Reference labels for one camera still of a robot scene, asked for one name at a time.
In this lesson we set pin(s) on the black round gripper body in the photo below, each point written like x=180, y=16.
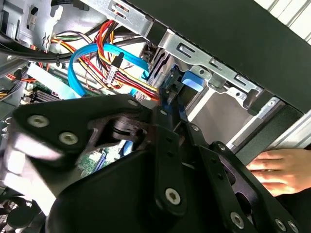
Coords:
x=109, y=199

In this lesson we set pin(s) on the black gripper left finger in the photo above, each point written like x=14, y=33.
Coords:
x=73, y=116

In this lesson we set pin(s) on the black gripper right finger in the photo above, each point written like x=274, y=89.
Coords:
x=218, y=174

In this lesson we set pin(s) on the person's bare hand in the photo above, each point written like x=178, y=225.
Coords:
x=286, y=170

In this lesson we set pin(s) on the hard disk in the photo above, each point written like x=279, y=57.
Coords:
x=192, y=81

